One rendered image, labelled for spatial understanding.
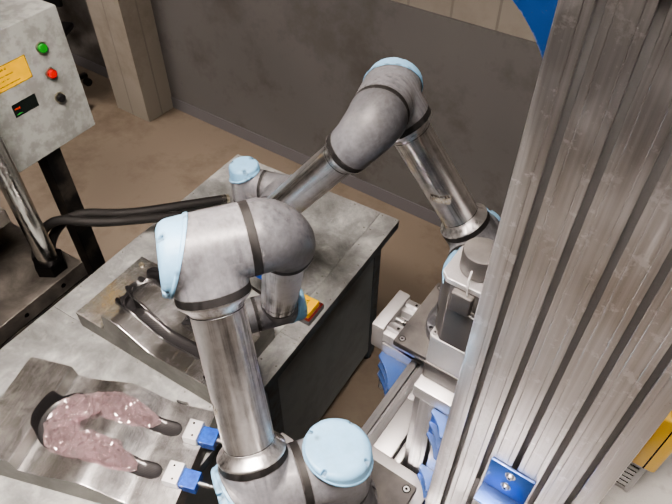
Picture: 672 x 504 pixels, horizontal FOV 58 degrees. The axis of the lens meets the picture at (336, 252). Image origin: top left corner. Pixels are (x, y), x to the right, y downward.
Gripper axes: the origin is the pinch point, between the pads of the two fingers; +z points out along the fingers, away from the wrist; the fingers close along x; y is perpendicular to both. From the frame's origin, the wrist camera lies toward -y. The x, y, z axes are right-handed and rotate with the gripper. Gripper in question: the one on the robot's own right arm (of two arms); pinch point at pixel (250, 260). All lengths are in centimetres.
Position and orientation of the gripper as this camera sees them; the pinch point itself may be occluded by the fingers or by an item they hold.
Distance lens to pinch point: 174.6
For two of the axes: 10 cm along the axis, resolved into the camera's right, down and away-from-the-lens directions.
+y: 8.5, 3.8, -3.7
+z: 0.0, 7.0, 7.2
